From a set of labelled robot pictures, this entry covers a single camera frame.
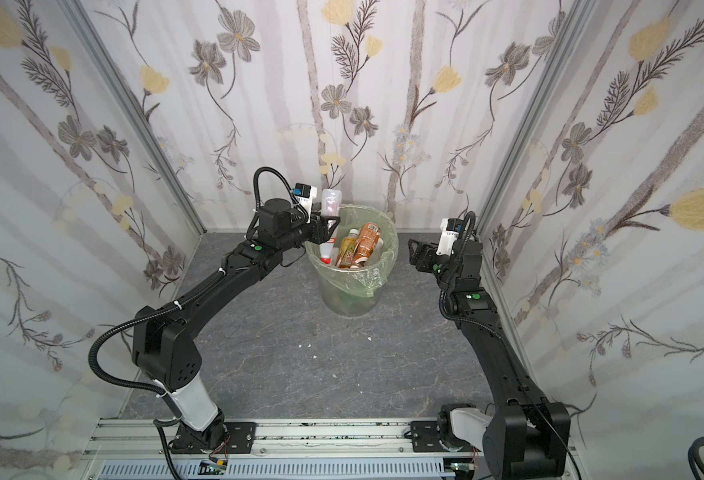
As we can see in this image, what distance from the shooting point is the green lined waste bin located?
75cm

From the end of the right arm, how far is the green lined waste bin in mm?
88

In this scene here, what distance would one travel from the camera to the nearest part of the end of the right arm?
0.69 meters
